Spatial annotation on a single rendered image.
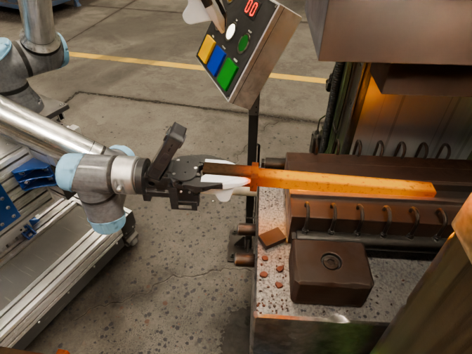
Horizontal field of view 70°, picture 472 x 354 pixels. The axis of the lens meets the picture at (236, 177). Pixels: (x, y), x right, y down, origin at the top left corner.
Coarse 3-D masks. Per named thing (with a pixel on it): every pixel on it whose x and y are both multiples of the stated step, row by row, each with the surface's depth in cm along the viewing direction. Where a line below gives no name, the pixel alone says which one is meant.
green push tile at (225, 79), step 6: (228, 60) 96; (228, 66) 96; (234, 66) 93; (222, 72) 98; (228, 72) 95; (234, 72) 93; (222, 78) 98; (228, 78) 95; (222, 84) 97; (228, 84) 95
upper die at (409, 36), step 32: (320, 0) 40; (352, 0) 35; (384, 0) 35; (416, 0) 35; (448, 0) 35; (320, 32) 39; (352, 32) 38; (384, 32) 37; (416, 32) 37; (448, 32) 37; (448, 64) 39
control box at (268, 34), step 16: (224, 0) 106; (240, 0) 98; (256, 0) 91; (272, 0) 85; (240, 16) 96; (256, 16) 89; (272, 16) 84; (288, 16) 85; (208, 32) 112; (224, 32) 103; (240, 32) 95; (256, 32) 88; (272, 32) 86; (288, 32) 88; (224, 48) 101; (256, 48) 87; (272, 48) 89; (240, 64) 92; (256, 64) 90; (272, 64) 92; (240, 80) 91; (256, 80) 93; (224, 96) 97; (240, 96) 95; (256, 96) 97
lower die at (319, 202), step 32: (288, 160) 72; (320, 160) 72; (352, 160) 72; (384, 160) 72; (416, 160) 72; (448, 160) 72; (288, 192) 66; (320, 192) 62; (288, 224) 64; (320, 224) 60; (352, 224) 59; (384, 224) 58; (448, 224) 57
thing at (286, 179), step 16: (240, 176) 62; (256, 176) 61; (272, 176) 62; (288, 176) 62; (304, 176) 62; (320, 176) 63; (336, 176) 63; (352, 176) 63; (352, 192) 62; (368, 192) 62; (384, 192) 62; (400, 192) 61; (416, 192) 61; (432, 192) 61
